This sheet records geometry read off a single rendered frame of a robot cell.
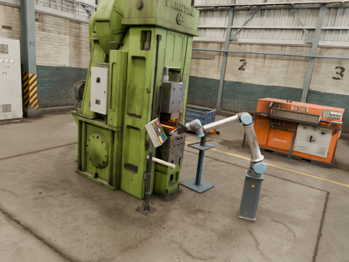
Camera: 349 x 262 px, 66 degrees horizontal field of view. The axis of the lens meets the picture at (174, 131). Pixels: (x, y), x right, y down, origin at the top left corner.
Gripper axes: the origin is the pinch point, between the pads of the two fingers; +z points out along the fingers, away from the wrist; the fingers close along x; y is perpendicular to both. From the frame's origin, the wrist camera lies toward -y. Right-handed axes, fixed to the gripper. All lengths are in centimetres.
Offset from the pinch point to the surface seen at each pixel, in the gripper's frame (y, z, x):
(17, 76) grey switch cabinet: -245, 399, 298
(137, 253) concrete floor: 89, 59, -91
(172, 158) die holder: 41, 25, 38
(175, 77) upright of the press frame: -61, -18, 77
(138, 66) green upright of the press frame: -92, 14, 31
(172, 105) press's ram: -28.2, -5.7, 36.2
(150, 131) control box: -12.5, 15.0, -26.9
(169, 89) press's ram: -48, -12, 32
